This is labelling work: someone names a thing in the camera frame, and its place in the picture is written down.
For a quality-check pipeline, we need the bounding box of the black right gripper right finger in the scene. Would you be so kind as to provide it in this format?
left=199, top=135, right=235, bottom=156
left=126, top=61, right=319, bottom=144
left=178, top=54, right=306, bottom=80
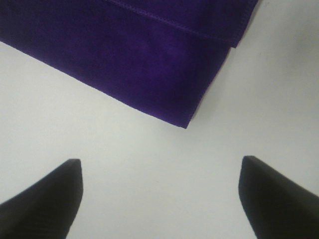
left=238, top=156, right=319, bottom=239

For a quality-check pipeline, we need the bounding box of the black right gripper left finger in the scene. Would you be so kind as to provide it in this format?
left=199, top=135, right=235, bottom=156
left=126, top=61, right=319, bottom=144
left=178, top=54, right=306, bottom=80
left=0, top=159, right=83, bottom=239

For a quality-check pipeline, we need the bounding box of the purple towel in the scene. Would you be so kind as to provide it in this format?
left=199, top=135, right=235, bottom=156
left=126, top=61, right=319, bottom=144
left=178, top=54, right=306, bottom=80
left=0, top=0, right=256, bottom=128

